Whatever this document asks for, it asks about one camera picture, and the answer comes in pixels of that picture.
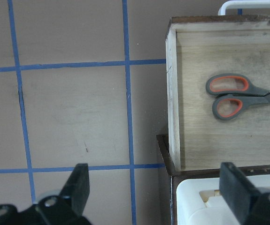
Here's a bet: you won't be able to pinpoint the orange grey handled scissors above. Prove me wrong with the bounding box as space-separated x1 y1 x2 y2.
205 73 270 120

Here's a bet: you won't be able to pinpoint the wooden drawer with white handle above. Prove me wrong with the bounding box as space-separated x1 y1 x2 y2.
165 0 270 171

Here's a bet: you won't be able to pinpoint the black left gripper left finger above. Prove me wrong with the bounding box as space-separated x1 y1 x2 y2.
35 164 90 225

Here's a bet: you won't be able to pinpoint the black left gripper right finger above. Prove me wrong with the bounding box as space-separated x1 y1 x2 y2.
219 162 270 225

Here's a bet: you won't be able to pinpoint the white plastic tray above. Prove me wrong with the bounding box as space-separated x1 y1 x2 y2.
176 175 270 225

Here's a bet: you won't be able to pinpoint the dark brown drawer cabinet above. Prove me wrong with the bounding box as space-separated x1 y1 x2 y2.
156 134 270 225

